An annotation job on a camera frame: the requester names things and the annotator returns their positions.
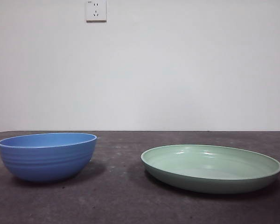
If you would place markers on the blue ribbed bowl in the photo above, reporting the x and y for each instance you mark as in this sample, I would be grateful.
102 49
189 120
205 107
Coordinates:
46 161

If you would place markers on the white wall socket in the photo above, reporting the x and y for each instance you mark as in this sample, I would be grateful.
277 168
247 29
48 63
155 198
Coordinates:
96 11

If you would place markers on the green round plate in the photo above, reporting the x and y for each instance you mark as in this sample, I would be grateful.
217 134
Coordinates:
207 170

